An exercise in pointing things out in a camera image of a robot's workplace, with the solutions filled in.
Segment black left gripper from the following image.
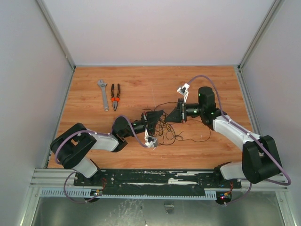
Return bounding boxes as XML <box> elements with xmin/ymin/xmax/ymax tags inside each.
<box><xmin>123</xmin><ymin>110</ymin><xmax>164</xmax><ymax>138</ymax></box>

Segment black zip tie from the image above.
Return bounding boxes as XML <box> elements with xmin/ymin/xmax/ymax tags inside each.
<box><xmin>160</xmin><ymin>110</ymin><xmax>171</xmax><ymax>132</ymax></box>

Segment black and yellow wire bundle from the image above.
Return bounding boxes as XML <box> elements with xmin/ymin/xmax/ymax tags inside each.
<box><xmin>141</xmin><ymin>100</ymin><xmax>212</xmax><ymax>146</ymax></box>

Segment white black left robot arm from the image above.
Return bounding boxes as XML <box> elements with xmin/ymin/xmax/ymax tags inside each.
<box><xmin>50</xmin><ymin>110</ymin><xmax>163</xmax><ymax>186</ymax></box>

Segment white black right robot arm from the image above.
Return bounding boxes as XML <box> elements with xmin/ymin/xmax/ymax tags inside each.
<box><xmin>165</xmin><ymin>84</ymin><xmax>282</xmax><ymax>187</ymax></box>

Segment orange black pliers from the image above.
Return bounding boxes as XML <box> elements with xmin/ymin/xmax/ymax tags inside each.
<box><xmin>111</xmin><ymin>83</ymin><xmax>121</xmax><ymax>111</ymax></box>

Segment silver adjustable wrench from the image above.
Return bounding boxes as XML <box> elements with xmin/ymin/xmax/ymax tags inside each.
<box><xmin>97</xmin><ymin>79</ymin><xmax>109</xmax><ymax>112</ymax></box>

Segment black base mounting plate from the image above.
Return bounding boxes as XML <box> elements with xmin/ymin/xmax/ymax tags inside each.
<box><xmin>73</xmin><ymin>169</ymin><xmax>242</xmax><ymax>196</ymax></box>

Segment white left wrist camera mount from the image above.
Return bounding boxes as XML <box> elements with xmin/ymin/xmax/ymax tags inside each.
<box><xmin>144</xmin><ymin>129</ymin><xmax>158</xmax><ymax>149</ymax></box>

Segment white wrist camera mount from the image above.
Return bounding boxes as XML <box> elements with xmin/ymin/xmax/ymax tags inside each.
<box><xmin>144</xmin><ymin>129</ymin><xmax>158</xmax><ymax>149</ymax></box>
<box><xmin>177</xmin><ymin>83</ymin><xmax>190</xmax><ymax>103</ymax></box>

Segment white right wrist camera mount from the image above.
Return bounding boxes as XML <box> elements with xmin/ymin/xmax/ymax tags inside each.
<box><xmin>177</xmin><ymin>83</ymin><xmax>190</xmax><ymax>103</ymax></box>

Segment aluminium frame rail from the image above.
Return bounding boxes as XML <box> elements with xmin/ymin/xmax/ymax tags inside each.
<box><xmin>235</xmin><ymin>0</ymin><xmax>289</xmax><ymax>191</ymax></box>

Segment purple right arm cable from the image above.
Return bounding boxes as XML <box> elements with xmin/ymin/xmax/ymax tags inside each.
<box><xmin>188</xmin><ymin>75</ymin><xmax>292</xmax><ymax>207</ymax></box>

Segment grey slotted cable duct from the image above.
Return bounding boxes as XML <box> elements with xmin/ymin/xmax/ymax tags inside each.
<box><xmin>39</xmin><ymin>187</ymin><xmax>217</xmax><ymax>200</ymax></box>

